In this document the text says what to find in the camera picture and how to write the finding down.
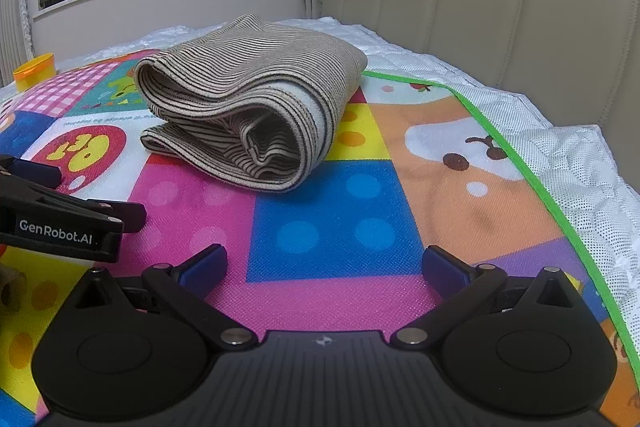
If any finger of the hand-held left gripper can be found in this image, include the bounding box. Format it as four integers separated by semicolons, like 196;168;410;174
0;174;147;233
0;156;64;190

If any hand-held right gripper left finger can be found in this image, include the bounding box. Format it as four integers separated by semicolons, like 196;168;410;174
74;244;259;350

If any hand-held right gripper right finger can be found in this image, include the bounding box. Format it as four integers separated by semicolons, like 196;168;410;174
390;245;575;350

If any beige striped sweater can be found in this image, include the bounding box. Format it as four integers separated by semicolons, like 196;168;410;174
135;13;368;194

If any person's left hand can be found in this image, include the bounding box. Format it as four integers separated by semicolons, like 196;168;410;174
0;261;27;314

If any yellow plastic cup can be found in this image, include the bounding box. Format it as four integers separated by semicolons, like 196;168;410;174
13;52;58;92

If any colourful printed play mat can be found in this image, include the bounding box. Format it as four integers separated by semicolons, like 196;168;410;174
0;49;640;427

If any white textured curtain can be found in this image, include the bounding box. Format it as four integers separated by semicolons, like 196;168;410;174
0;0;37;88

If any white quilted mattress cover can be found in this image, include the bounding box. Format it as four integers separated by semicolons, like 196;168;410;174
0;17;640;333

